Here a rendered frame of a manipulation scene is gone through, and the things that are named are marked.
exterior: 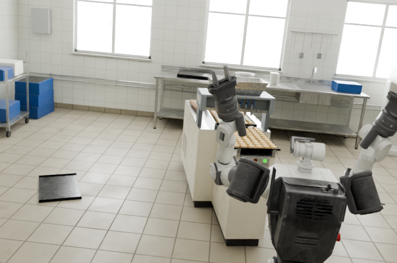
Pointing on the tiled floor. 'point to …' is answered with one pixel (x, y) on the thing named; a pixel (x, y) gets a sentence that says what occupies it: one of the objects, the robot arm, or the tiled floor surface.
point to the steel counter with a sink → (168, 74)
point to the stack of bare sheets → (58, 188)
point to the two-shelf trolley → (8, 101)
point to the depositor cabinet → (201, 154)
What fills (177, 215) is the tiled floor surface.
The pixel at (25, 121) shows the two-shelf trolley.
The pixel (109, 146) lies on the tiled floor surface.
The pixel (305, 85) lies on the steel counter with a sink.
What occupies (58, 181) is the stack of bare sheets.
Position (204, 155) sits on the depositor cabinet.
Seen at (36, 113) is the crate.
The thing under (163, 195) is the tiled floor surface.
